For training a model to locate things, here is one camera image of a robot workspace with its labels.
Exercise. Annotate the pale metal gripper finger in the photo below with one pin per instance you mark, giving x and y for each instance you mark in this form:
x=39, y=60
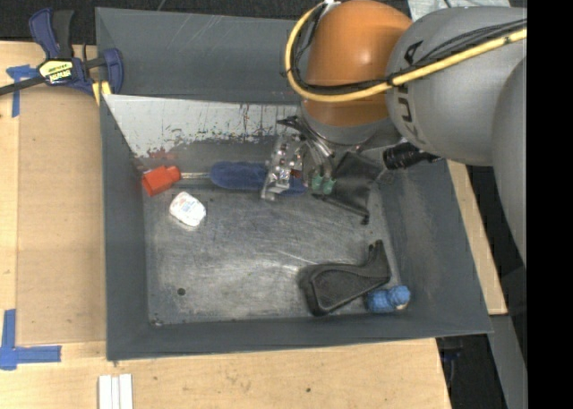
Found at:
x=279, y=155
x=276, y=185

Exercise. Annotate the dark grey flat piece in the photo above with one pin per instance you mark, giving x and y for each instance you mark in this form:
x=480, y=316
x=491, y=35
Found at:
x=353, y=183

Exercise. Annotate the grey metal bin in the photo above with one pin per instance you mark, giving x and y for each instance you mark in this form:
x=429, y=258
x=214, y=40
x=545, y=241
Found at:
x=250, y=255

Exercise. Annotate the white small packet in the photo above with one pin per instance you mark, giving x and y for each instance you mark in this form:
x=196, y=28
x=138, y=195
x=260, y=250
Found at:
x=188, y=209

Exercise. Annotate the black mesh shoe-shaped piece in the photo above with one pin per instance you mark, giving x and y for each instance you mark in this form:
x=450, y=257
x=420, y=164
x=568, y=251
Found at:
x=340, y=284

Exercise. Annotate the red plastic block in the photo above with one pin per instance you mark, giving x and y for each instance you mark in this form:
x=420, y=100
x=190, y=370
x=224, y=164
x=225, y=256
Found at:
x=159, y=180

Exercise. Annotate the black cylinder on white bracket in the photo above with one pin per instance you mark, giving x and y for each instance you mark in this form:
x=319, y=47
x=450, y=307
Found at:
x=403, y=156

